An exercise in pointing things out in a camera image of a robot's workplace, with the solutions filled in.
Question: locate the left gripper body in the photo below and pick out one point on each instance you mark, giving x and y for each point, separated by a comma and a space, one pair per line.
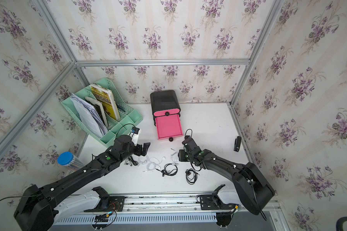
137, 149

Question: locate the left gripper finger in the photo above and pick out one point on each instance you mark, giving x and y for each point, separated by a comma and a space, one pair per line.
144, 151
146, 145

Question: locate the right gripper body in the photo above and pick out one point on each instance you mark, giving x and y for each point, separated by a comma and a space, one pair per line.
183, 156

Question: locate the white earphones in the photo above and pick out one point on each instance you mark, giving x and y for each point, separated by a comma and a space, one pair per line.
174, 157
143, 160
154, 164

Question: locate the black earphones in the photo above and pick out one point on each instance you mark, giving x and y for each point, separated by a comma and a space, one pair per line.
191, 176
170, 170
131, 162

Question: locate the pink drawer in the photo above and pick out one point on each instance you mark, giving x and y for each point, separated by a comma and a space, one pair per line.
168, 127
166, 112

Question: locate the pink top drawer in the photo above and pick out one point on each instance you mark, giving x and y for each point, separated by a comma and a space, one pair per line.
166, 112

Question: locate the black pink drawer cabinet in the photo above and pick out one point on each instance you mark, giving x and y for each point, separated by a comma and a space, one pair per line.
163, 100

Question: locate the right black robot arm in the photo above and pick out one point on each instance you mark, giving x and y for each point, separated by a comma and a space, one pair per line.
252, 188

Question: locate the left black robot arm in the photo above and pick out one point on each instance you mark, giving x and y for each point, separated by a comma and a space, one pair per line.
40, 207

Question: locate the black stapler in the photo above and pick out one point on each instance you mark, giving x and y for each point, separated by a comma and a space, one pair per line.
237, 143

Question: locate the green plastic file organizer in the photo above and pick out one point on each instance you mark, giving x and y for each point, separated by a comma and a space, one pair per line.
129, 117

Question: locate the white paper stack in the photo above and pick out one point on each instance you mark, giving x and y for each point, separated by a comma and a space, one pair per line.
89, 116

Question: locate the yellow book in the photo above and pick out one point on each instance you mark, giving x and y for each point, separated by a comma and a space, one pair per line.
106, 97

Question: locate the blue lid plastic jar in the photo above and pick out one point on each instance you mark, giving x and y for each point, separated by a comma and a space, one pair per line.
69, 160

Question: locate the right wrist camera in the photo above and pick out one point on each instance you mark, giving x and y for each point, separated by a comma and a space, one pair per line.
187, 137

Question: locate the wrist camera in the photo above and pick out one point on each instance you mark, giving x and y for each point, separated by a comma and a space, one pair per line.
187, 137
134, 134

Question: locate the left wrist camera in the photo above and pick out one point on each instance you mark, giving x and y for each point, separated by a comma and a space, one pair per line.
134, 134

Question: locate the aluminium front rail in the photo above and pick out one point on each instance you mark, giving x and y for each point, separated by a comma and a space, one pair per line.
166, 202

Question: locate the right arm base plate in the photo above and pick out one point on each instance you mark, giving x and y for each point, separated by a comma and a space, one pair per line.
210, 202

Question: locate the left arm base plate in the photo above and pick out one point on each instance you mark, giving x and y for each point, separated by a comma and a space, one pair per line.
115, 203

